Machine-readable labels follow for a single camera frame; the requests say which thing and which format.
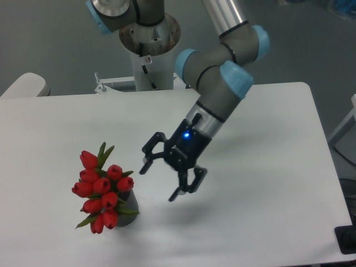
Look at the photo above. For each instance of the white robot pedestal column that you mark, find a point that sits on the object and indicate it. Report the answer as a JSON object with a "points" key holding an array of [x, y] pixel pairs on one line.
{"points": [[152, 53]]}

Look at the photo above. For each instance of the red tulip bouquet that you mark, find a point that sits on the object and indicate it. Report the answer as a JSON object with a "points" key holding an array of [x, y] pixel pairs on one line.
{"points": [[100, 188]]}

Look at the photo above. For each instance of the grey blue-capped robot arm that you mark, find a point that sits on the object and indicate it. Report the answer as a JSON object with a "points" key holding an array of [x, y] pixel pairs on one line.
{"points": [[218, 76]]}

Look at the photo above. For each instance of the white metal base frame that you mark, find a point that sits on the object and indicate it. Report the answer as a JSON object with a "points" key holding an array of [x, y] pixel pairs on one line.
{"points": [[127, 84]]}

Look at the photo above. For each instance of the clear bin with blue items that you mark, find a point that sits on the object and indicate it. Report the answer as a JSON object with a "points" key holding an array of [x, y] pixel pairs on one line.
{"points": [[344, 9]]}

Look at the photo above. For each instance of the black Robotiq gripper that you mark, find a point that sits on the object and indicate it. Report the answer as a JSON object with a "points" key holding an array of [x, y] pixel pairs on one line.
{"points": [[186, 150]]}

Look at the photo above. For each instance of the dark grey ribbed vase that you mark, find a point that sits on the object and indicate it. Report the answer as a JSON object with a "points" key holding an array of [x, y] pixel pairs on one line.
{"points": [[128, 209]]}

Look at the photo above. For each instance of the black device at table edge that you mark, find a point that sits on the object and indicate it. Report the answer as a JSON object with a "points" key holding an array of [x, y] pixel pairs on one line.
{"points": [[346, 239]]}

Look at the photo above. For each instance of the white chair armrest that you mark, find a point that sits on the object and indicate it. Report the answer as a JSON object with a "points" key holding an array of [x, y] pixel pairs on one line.
{"points": [[27, 85]]}

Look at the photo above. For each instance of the white furniture at right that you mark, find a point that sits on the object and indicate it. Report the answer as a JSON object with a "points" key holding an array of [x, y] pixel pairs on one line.
{"points": [[341, 129]]}

